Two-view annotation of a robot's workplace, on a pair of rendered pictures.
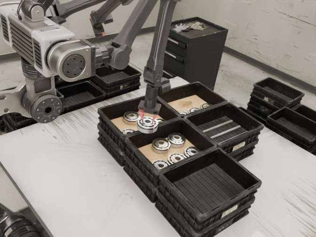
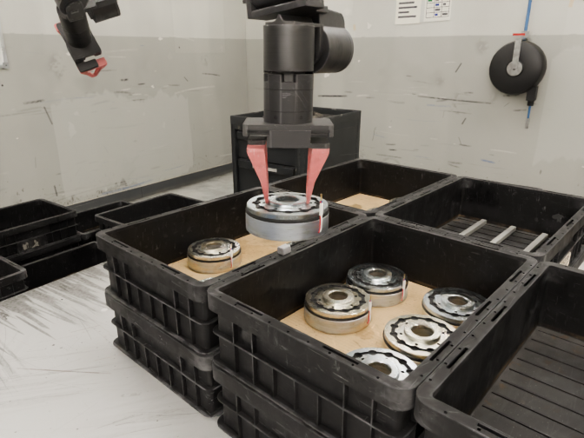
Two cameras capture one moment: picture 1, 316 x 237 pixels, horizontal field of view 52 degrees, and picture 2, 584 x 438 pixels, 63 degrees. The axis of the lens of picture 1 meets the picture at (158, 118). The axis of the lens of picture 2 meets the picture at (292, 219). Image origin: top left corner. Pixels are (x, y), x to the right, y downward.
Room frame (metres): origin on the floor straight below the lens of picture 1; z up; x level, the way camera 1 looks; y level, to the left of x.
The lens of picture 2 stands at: (0.77, 0.11, 1.22)
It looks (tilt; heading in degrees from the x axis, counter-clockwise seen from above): 20 degrees down; 353
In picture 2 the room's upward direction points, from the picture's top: straight up
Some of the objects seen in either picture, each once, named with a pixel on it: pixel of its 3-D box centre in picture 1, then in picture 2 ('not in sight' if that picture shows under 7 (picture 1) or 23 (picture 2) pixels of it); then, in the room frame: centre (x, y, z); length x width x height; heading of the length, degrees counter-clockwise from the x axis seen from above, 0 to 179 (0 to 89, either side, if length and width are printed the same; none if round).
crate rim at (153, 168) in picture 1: (171, 143); (381, 281); (1.34, -0.09, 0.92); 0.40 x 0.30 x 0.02; 131
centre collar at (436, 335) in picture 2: (177, 158); (421, 332); (1.29, -0.13, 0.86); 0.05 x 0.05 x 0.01
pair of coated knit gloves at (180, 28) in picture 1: (180, 27); not in sight; (3.32, -0.10, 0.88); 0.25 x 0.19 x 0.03; 137
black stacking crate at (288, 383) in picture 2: (169, 150); (380, 312); (1.34, -0.09, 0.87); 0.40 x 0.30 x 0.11; 131
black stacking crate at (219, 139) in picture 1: (222, 130); (486, 235); (1.61, -0.39, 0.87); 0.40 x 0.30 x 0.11; 131
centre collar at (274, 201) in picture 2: (147, 122); (287, 201); (1.33, 0.05, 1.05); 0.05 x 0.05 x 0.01
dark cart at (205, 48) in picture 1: (186, 66); (297, 192); (3.36, -0.24, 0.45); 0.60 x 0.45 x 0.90; 137
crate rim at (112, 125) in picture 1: (139, 114); (238, 229); (1.57, 0.11, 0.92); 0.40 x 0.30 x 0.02; 131
